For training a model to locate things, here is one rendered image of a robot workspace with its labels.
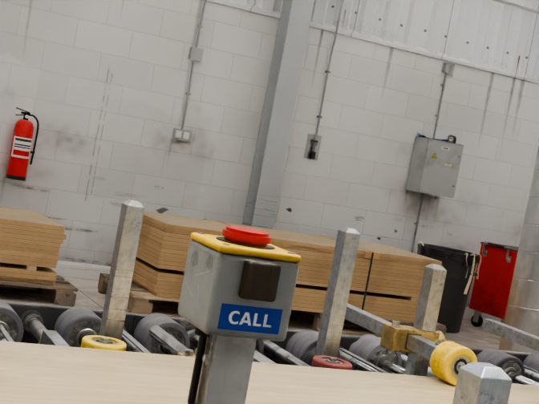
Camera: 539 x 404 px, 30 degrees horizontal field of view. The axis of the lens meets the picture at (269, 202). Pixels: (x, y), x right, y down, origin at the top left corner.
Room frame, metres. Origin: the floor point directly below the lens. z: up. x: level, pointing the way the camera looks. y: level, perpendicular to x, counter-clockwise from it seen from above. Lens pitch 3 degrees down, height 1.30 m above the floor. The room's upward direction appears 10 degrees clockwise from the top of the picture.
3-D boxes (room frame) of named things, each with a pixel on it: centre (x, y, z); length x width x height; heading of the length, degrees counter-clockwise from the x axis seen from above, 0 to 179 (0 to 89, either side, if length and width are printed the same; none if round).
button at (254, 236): (0.80, 0.01, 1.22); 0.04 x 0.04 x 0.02
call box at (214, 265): (0.80, 0.01, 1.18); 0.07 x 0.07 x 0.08; 25
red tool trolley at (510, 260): (9.41, -2.42, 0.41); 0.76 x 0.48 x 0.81; 124
